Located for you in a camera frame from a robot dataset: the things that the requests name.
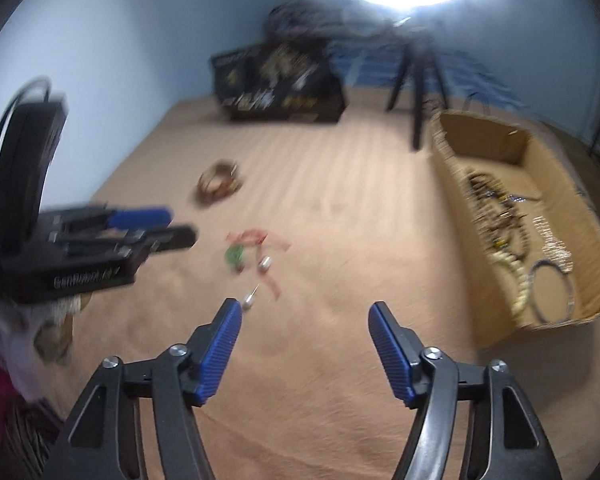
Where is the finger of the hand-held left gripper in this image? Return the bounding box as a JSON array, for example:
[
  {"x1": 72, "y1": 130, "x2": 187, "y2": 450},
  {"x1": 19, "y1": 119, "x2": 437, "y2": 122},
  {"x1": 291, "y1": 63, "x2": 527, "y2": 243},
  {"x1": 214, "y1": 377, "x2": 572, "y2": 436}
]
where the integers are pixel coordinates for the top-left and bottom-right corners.
[
  {"x1": 105, "y1": 205, "x2": 173, "y2": 229},
  {"x1": 130, "y1": 225, "x2": 198, "y2": 256}
]

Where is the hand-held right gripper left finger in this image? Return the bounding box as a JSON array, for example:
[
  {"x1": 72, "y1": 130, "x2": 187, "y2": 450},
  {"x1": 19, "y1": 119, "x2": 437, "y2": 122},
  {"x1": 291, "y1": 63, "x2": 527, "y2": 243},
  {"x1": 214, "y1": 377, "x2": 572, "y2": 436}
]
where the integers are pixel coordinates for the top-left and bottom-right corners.
[{"x1": 42, "y1": 297, "x2": 243, "y2": 480}]

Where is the dark red patterned pillow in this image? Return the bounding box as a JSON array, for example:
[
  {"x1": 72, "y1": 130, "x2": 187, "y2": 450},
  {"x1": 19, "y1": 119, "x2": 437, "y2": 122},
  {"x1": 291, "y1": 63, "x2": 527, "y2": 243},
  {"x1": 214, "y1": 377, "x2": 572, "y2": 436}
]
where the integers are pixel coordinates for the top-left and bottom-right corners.
[{"x1": 265, "y1": 2, "x2": 341, "y2": 43}]

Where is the black ring bangle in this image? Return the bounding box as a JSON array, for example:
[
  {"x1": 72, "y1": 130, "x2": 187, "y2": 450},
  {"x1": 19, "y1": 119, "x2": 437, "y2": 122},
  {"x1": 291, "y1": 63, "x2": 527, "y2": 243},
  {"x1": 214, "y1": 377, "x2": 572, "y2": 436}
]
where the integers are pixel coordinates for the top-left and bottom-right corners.
[{"x1": 529, "y1": 258, "x2": 579, "y2": 324}]

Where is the brown bead necklace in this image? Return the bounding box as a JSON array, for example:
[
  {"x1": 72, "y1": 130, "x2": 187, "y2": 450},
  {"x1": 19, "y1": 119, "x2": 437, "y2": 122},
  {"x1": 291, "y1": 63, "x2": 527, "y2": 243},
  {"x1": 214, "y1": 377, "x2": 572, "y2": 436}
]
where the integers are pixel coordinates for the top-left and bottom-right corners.
[{"x1": 465, "y1": 170, "x2": 533, "y2": 256}]

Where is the black printed bag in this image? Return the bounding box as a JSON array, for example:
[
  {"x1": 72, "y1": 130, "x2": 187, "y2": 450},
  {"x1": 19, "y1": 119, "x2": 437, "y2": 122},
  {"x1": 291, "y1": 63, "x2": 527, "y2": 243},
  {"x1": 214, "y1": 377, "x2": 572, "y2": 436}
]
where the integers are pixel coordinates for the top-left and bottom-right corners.
[{"x1": 211, "y1": 40, "x2": 345, "y2": 123}]

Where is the red string green pendant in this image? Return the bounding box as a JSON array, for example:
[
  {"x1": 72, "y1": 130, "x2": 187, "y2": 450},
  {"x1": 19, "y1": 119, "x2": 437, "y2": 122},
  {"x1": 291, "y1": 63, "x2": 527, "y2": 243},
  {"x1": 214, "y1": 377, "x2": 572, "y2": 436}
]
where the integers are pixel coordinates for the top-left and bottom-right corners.
[{"x1": 224, "y1": 228, "x2": 291, "y2": 301}]

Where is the red brown bracelet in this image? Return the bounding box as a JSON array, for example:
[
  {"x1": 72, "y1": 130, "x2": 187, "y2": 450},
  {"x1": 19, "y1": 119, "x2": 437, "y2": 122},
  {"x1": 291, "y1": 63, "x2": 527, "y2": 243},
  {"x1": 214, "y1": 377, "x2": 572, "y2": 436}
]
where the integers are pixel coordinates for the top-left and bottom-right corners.
[{"x1": 196, "y1": 159, "x2": 245, "y2": 207}]

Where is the white bead bracelet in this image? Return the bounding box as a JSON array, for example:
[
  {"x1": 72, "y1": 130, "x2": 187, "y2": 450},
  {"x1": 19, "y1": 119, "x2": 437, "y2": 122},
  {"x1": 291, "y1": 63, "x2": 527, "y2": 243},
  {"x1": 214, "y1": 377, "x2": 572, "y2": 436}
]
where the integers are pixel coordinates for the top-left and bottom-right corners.
[{"x1": 487, "y1": 250, "x2": 533, "y2": 318}]

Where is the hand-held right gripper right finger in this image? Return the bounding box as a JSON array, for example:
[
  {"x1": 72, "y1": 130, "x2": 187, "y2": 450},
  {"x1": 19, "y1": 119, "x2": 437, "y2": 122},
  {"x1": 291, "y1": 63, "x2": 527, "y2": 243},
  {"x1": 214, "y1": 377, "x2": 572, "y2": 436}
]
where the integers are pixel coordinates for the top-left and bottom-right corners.
[{"x1": 367, "y1": 301, "x2": 563, "y2": 480}]

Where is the cardboard box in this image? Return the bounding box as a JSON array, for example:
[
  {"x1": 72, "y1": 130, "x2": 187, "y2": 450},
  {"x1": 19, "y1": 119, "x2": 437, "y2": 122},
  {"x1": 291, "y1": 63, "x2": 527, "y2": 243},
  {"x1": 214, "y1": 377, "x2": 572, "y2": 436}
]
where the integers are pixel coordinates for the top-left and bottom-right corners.
[{"x1": 430, "y1": 110, "x2": 600, "y2": 348}]

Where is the black tripod stand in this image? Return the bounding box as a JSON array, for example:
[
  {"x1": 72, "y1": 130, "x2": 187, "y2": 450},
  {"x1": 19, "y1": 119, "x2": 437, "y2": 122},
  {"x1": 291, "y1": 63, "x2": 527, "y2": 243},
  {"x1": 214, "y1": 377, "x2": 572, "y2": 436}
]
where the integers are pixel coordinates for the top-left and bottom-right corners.
[{"x1": 385, "y1": 17, "x2": 451, "y2": 151}]

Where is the cream pearl necklace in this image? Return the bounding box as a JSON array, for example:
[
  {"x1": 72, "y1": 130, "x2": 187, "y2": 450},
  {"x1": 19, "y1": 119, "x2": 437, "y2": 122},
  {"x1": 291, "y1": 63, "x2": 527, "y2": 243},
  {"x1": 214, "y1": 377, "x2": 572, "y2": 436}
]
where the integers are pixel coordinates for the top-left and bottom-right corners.
[{"x1": 532, "y1": 215, "x2": 576, "y2": 273}]

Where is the striped dark cloth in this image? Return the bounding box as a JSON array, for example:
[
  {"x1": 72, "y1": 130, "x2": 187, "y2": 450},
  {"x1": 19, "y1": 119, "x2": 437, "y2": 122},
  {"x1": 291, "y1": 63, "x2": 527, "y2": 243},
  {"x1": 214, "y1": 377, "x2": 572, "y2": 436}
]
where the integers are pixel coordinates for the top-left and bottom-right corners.
[{"x1": 2, "y1": 400, "x2": 63, "y2": 480}]

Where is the beige blanket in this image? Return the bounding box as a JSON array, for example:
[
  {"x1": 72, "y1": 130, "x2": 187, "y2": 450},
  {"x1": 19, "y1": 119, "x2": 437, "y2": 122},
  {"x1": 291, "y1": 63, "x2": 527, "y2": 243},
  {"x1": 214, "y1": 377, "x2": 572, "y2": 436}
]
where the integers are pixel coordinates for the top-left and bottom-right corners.
[{"x1": 30, "y1": 87, "x2": 600, "y2": 480}]

